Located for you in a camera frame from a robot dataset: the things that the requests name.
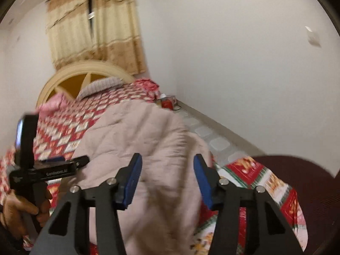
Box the person's left hand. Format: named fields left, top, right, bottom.
left=0, top=187, right=54, bottom=241

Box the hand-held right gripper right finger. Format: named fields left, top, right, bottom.
left=193, top=154, right=304, bottom=255

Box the red bear-print bedspread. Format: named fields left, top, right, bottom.
left=0, top=78, right=309, bottom=255

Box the dark maroon cloth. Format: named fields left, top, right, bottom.
left=250, top=153, right=340, bottom=255

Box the beige patterned curtain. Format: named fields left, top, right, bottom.
left=92, top=0, right=147, bottom=75
left=46, top=0, right=94, bottom=71

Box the beige padded jacket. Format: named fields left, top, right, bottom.
left=60, top=101, right=216, bottom=255

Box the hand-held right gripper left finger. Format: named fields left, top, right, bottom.
left=29, top=153, right=143, bottom=255

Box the red box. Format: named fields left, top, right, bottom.
left=159, top=95, right=177, bottom=110

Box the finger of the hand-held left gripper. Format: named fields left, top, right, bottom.
left=40, top=155, right=90, bottom=168

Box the pink crumpled blanket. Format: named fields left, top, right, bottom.
left=37, top=93, right=70, bottom=118

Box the striped pillow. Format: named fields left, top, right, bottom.
left=76, top=76, right=126, bottom=101

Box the dark window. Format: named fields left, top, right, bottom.
left=88, top=0, right=95, bottom=41

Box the cream arched headboard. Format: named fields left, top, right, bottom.
left=36, top=61, right=136, bottom=110

